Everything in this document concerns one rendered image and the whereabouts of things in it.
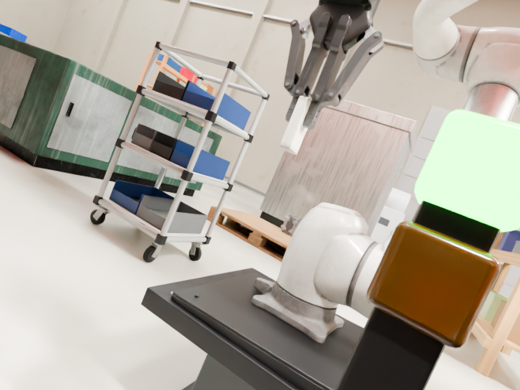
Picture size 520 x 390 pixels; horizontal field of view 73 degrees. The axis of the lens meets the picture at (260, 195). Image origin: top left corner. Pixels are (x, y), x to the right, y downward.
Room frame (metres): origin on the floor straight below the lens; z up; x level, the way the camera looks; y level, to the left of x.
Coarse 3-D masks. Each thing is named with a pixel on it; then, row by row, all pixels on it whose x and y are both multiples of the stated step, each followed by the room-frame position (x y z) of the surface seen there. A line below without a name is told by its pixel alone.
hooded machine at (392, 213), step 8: (392, 192) 6.32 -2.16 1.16; (400, 192) 6.32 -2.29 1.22; (392, 200) 6.25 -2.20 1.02; (400, 200) 6.22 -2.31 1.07; (408, 200) 6.20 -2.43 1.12; (384, 208) 6.18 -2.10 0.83; (392, 208) 6.19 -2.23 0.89; (400, 208) 6.16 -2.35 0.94; (384, 216) 6.16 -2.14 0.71; (392, 216) 6.11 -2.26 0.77; (400, 216) 6.07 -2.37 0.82; (376, 224) 6.18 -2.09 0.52; (384, 224) 6.13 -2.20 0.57; (392, 224) 6.09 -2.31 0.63; (376, 232) 6.16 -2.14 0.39; (384, 232) 6.11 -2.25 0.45; (376, 240) 6.14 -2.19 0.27; (384, 240) 6.09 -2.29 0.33
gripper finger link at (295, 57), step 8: (296, 24) 0.48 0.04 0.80; (296, 32) 0.48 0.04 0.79; (296, 40) 0.48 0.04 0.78; (304, 40) 0.50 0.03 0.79; (296, 48) 0.48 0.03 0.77; (304, 48) 0.50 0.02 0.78; (296, 56) 0.47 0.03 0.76; (288, 64) 0.48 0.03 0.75; (296, 64) 0.48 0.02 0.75; (288, 72) 0.47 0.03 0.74; (296, 72) 0.48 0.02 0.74; (288, 80) 0.47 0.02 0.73; (296, 80) 0.49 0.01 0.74; (288, 88) 0.47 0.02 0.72
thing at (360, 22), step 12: (324, 0) 0.48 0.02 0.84; (336, 0) 0.46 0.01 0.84; (348, 0) 0.45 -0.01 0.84; (360, 0) 0.45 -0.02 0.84; (372, 0) 0.45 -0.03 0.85; (312, 12) 0.48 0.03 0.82; (336, 12) 0.47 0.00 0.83; (348, 12) 0.46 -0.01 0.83; (360, 12) 0.45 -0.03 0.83; (372, 12) 0.45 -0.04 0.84; (312, 24) 0.48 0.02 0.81; (336, 24) 0.46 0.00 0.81; (360, 24) 0.45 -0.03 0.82; (372, 24) 0.46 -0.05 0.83; (348, 36) 0.45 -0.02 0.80; (360, 36) 0.46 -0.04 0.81; (348, 48) 0.46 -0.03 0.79
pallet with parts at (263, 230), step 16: (224, 208) 3.33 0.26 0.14; (224, 224) 3.17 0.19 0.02; (240, 224) 3.45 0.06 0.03; (256, 224) 3.16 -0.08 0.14; (272, 224) 3.61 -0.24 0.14; (288, 224) 3.37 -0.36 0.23; (256, 240) 2.90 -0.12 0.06; (272, 240) 2.83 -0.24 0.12; (288, 240) 3.05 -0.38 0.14; (272, 256) 2.80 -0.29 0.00
